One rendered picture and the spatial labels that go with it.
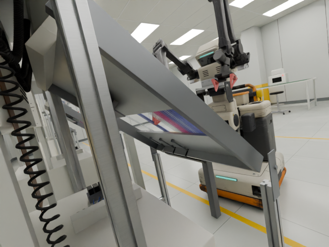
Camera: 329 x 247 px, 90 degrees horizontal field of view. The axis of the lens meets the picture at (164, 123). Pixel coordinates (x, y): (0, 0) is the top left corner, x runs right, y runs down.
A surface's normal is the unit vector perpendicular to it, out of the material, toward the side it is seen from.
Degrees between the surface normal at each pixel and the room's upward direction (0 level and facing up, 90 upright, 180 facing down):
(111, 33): 90
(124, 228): 90
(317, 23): 90
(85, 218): 90
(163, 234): 0
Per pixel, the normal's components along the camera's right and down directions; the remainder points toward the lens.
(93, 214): 0.58, -0.01
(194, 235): -0.20, -0.97
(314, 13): -0.79, 0.24
